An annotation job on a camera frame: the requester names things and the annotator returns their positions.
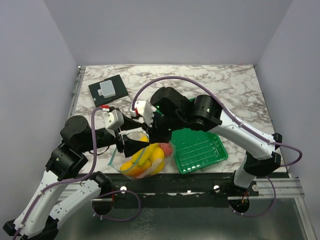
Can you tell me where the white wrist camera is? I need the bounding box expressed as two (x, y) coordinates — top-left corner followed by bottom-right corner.
(102, 107), (124, 131)
(130, 100), (154, 128)

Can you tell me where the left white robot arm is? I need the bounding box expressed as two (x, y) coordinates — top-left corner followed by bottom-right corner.
(3, 114), (142, 240)

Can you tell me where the clear zip top bag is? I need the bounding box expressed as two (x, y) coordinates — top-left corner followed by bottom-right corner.
(108, 142), (176, 180)

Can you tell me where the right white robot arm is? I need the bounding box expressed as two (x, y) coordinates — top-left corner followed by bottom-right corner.
(143, 87), (281, 196)

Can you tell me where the yellow banana bunch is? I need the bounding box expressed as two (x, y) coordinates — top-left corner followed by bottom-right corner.
(131, 143), (159, 167)

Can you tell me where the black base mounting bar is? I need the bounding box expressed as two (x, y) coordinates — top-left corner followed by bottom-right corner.
(89, 173), (258, 209)

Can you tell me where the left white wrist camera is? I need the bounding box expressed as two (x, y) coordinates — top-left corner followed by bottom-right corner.
(102, 107), (124, 131)

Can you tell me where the white grey small router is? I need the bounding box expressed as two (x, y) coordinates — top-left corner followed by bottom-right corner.
(98, 80), (116, 98)

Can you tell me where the black network box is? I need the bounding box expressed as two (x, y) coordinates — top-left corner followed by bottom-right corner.
(88, 74), (129, 107)

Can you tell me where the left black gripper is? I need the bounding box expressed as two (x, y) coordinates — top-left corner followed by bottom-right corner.
(80, 113), (151, 156)

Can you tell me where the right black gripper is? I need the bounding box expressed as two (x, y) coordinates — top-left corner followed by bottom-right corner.
(141, 110), (185, 145)

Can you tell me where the green plastic tray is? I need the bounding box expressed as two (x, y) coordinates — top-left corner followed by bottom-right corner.
(168, 97), (229, 175)

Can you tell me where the red apple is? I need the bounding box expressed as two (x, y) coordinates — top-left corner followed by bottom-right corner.
(159, 143), (174, 158)

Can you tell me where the yellow orange mango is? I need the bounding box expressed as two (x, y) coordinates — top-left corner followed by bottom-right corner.
(119, 159), (165, 179)

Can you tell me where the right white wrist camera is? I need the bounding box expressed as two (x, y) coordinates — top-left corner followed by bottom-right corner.
(130, 100), (154, 128)

